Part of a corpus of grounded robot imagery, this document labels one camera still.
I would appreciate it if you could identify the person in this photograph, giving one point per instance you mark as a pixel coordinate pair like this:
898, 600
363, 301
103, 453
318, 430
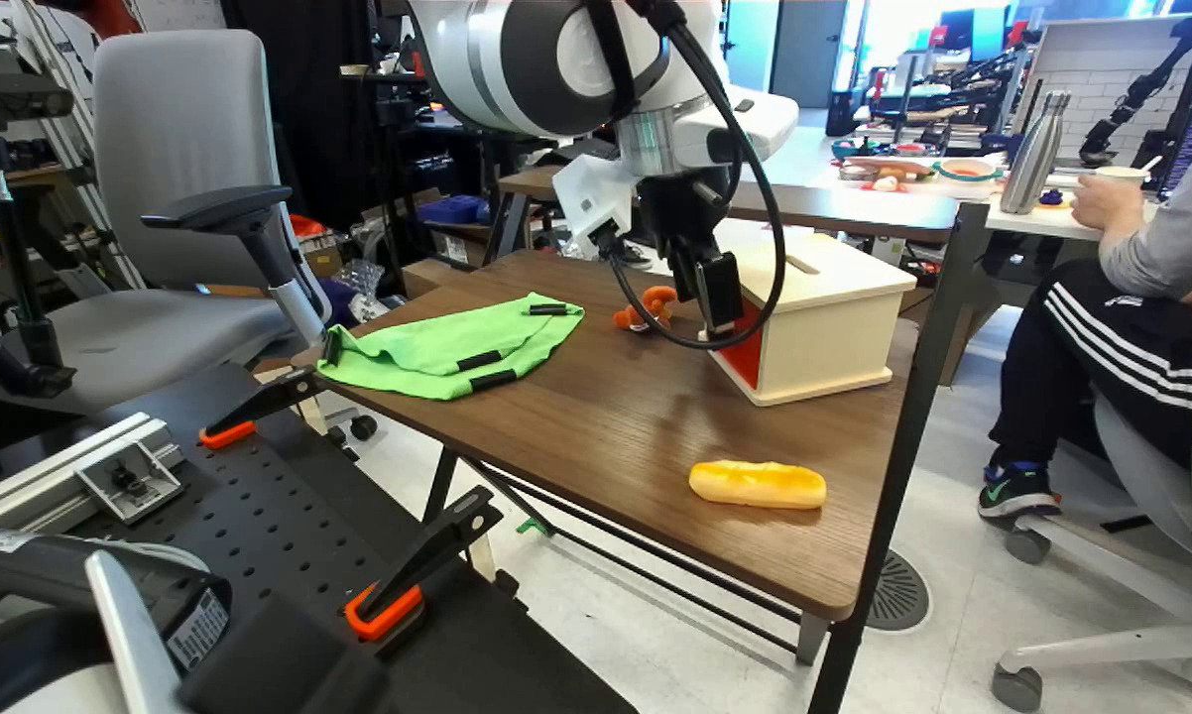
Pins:
1102, 347

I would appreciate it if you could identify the orange toy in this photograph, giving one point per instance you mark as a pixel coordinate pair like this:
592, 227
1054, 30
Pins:
646, 305

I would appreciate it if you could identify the black stand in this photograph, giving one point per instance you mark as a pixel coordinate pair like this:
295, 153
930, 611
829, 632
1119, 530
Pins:
1151, 84

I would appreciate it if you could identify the aluminium profile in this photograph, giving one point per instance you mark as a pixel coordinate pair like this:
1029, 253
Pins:
60, 476

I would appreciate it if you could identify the white and orange bowl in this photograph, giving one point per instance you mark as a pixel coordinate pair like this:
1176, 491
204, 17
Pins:
968, 176

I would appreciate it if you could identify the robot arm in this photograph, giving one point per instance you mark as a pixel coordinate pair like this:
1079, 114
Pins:
517, 59

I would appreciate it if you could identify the green cloth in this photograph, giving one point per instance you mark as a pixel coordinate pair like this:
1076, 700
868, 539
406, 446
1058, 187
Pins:
437, 347

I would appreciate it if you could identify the brown table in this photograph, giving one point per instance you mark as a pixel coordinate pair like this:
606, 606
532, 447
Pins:
834, 208

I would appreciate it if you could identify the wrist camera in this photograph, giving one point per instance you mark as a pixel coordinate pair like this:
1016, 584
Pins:
588, 193

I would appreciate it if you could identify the paper cup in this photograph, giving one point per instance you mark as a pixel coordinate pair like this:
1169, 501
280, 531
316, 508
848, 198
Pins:
1120, 176

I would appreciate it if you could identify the grey office chair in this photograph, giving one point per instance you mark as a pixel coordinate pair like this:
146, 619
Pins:
179, 149

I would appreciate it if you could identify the wooden box with drawer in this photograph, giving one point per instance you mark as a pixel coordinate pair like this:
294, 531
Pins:
824, 317

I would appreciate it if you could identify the blue box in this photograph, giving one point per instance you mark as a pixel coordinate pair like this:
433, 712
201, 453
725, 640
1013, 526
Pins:
452, 209

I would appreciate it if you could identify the black and orange clamp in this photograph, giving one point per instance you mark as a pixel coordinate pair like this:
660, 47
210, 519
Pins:
417, 565
259, 407

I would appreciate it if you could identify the steel bottle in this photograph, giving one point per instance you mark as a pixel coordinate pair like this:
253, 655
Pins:
1034, 154

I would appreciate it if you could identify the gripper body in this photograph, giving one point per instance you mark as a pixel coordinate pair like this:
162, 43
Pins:
685, 203

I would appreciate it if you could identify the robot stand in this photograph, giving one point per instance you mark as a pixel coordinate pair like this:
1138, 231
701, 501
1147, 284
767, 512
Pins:
289, 516

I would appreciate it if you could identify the white office chair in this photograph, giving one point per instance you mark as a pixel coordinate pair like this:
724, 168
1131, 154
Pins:
1161, 496

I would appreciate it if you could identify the round floor vent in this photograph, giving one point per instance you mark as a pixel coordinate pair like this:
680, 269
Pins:
898, 593

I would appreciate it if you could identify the yellow toy bread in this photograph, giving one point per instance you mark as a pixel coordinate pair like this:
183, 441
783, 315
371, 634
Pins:
755, 484

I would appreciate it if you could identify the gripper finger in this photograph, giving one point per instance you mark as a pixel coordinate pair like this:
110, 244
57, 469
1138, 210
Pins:
722, 293
685, 270

